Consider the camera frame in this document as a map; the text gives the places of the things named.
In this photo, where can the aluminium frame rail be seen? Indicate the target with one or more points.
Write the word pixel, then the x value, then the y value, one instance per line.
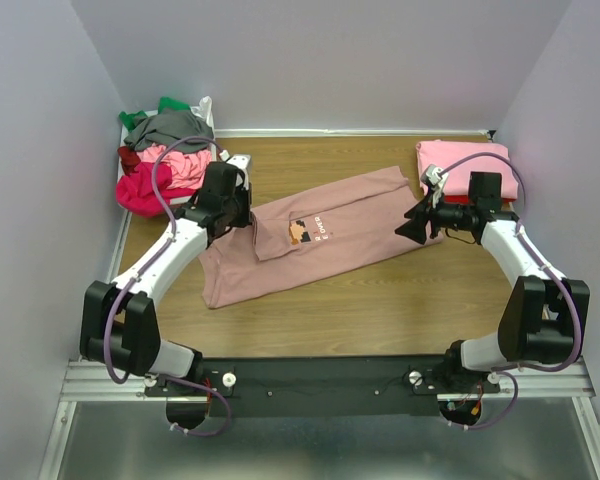
pixel 416 303

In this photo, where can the magenta t-shirt in basket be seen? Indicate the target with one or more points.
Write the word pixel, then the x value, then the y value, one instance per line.
pixel 131 195

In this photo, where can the folded red t-shirt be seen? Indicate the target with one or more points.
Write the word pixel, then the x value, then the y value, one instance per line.
pixel 464 200

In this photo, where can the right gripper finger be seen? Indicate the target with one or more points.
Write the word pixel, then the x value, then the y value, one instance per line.
pixel 414 230
pixel 421 211

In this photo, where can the dusty pink printed t-shirt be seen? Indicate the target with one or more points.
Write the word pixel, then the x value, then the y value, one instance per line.
pixel 309 236

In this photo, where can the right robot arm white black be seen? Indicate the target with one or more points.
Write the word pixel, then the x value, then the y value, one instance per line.
pixel 542 326

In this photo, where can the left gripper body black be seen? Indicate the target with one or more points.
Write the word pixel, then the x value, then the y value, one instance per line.
pixel 241 215

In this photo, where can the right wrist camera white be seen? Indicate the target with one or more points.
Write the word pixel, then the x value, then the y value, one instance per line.
pixel 434 180

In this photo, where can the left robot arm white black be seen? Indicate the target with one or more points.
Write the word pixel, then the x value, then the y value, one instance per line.
pixel 119 321

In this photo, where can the green t-shirt in basket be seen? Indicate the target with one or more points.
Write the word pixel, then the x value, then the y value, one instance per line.
pixel 130 120

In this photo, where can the grey t-shirt in basket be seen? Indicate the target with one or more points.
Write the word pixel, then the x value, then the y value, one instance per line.
pixel 165 128

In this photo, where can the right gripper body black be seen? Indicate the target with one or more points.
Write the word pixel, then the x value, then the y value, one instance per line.
pixel 428 213

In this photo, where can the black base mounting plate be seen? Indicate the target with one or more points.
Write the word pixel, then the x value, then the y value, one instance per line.
pixel 414 385

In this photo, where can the white laundry basket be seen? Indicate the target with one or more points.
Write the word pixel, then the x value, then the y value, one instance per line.
pixel 203 110

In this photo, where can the pink t-shirt in basket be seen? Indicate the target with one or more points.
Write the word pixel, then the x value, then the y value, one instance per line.
pixel 177 171

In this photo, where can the dark red t-shirt in basket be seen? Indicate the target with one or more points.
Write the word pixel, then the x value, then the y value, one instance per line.
pixel 129 160

